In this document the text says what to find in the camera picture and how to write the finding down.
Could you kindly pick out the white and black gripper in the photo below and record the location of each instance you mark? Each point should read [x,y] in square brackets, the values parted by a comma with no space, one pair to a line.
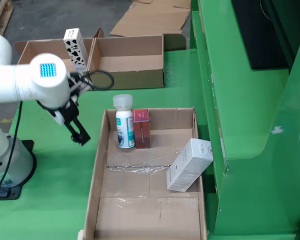
[58,116]

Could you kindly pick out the cow print hand cream box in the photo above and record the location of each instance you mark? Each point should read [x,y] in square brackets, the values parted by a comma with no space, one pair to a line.
[75,50]

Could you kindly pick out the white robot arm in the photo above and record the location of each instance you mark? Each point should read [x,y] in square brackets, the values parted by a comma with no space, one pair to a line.
[15,82]

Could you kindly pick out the dark red box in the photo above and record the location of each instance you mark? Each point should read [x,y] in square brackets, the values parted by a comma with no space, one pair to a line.
[142,135]

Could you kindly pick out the large cardboard tray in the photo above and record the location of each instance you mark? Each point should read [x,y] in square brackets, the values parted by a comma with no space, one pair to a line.
[150,155]

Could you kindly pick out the open cardboard box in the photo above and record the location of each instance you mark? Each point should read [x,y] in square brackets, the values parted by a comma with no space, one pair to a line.
[130,62]
[40,50]

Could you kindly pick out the white d'Alba box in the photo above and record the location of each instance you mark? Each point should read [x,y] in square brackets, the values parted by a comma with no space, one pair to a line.
[187,167]

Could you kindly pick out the flat cardboard sheet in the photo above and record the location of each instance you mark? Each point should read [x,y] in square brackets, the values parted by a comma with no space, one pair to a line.
[150,17]

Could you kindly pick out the white bottle with teal label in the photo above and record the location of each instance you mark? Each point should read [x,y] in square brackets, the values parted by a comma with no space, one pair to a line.
[123,125]

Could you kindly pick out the wooden pallet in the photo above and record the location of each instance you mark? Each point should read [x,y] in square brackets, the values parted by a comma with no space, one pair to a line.
[0,15]

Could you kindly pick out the green metal cabinet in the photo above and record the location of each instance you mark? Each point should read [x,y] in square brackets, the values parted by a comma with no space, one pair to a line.
[240,100]

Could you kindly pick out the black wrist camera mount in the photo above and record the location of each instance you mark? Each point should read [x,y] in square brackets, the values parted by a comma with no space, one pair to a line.
[76,85]

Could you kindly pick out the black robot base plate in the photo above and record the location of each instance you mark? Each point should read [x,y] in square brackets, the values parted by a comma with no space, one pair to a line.
[15,193]

